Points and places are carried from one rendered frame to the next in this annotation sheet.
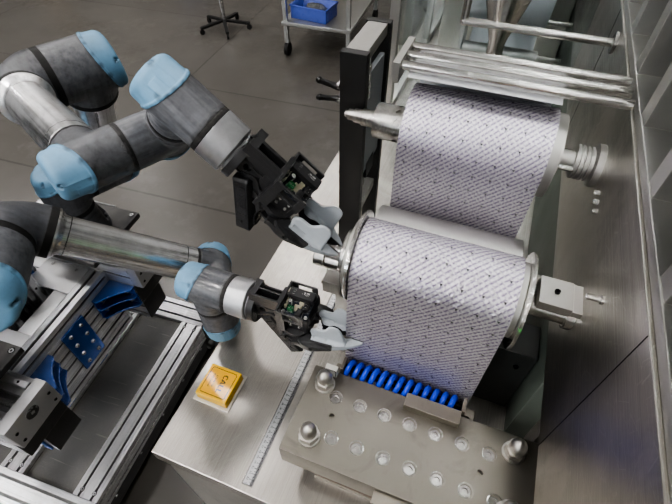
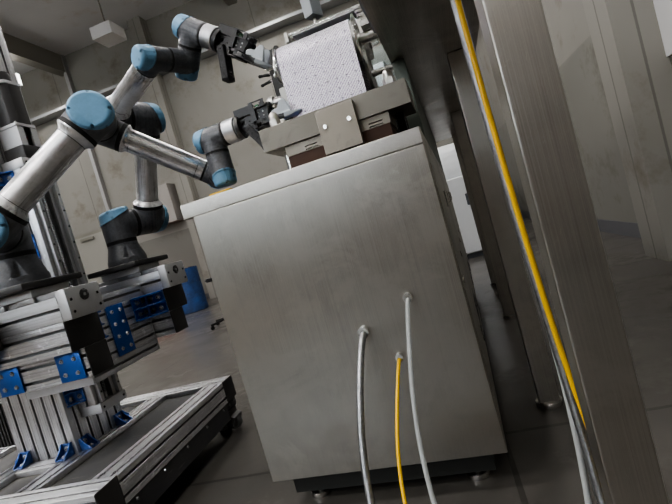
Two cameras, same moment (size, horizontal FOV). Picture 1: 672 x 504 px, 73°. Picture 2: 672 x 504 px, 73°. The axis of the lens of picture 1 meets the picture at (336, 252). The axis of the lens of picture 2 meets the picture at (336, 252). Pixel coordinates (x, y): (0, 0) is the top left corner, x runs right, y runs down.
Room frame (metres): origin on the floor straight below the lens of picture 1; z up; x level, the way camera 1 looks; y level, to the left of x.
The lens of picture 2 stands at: (-0.98, 0.09, 0.73)
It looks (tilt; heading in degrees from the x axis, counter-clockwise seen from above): 3 degrees down; 355
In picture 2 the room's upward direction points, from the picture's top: 16 degrees counter-clockwise
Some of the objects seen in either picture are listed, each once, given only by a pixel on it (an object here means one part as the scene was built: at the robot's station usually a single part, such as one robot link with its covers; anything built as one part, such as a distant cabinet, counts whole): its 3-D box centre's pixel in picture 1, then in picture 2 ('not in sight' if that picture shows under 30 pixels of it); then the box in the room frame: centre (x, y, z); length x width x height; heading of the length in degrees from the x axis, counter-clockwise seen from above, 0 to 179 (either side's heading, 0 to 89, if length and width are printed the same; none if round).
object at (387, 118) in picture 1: (392, 123); not in sight; (0.72, -0.10, 1.33); 0.06 x 0.06 x 0.06; 69
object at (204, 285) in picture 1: (208, 287); (212, 139); (0.52, 0.24, 1.11); 0.11 x 0.08 x 0.09; 69
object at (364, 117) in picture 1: (360, 116); not in sight; (0.74, -0.05, 1.33); 0.06 x 0.03 x 0.03; 69
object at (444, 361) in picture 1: (411, 352); (326, 95); (0.37, -0.13, 1.11); 0.23 x 0.01 x 0.18; 69
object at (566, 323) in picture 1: (547, 308); (371, 34); (0.37, -0.31, 1.25); 0.07 x 0.04 x 0.04; 69
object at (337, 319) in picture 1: (342, 320); not in sight; (0.44, -0.01, 1.12); 0.09 x 0.03 x 0.06; 70
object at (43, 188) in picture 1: (63, 185); (118, 224); (0.95, 0.75, 0.98); 0.13 x 0.12 x 0.14; 133
